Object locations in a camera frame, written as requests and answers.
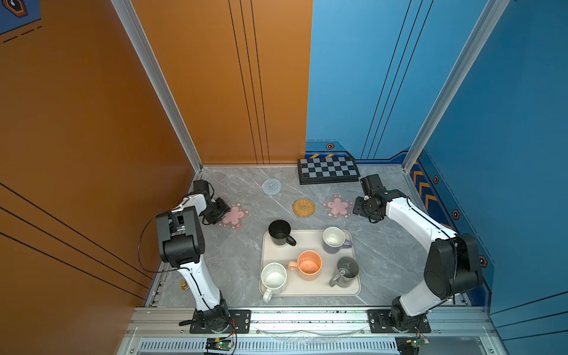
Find pink flower coaster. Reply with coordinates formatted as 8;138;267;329
322;194;354;220
217;203;250;230

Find light blue woven coaster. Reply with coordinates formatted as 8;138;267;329
261;178;283;196

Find woven rattan coaster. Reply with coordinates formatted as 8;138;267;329
292;198;316;217

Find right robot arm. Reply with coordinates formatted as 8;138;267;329
354;196;484;333

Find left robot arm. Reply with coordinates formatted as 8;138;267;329
155;190;232;333

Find lavender mug white inside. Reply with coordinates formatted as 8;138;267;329
322;227;353;254

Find folded checkerboard box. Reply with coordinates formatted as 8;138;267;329
297;155;360;185

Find black mug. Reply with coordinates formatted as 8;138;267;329
269;220;297;246

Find grey green mug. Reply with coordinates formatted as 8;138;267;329
328;257;359;288

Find orange pink mug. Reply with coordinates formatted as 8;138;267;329
287;250;323;281

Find cream serving tray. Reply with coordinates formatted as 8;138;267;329
259;229;362;297

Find green circuit board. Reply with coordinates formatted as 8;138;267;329
204;338;235;354

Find right small circuit board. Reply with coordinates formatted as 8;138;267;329
395;338;430;355

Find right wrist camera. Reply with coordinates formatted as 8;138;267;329
360;174;384;197

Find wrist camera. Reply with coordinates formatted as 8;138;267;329
190;180;211;198
360;174;384;197

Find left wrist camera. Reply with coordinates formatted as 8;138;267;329
190;180;211;198

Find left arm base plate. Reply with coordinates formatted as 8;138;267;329
189;309;251;335

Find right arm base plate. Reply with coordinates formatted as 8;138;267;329
367;309;431;334

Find aluminium front rail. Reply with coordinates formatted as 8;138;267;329
125;306;497;338

